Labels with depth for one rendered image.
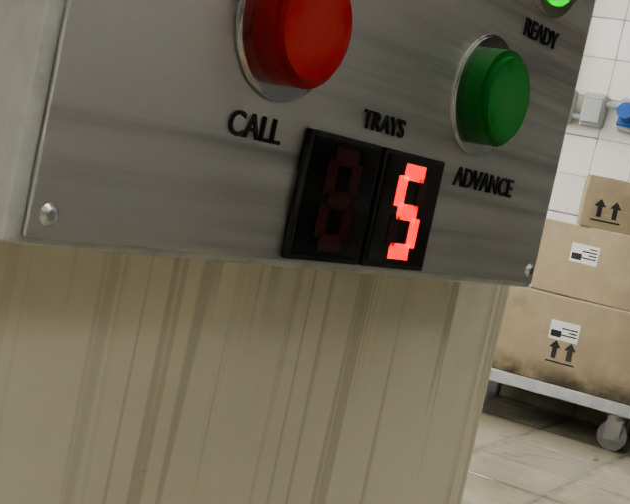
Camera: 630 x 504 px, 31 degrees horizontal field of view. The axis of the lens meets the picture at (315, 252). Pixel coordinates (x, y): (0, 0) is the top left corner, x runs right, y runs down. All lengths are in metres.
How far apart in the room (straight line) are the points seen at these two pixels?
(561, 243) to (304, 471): 3.64
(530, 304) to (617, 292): 0.29
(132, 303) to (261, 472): 0.09
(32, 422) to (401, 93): 0.13
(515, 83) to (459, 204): 0.04
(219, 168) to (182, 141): 0.01
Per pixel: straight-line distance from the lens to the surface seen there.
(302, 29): 0.27
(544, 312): 3.92
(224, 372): 0.33
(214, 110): 0.26
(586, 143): 4.41
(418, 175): 0.33
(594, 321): 3.89
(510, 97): 0.36
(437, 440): 0.45
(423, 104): 0.33
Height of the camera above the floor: 0.73
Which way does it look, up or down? 4 degrees down
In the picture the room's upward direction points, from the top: 12 degrees clockwise
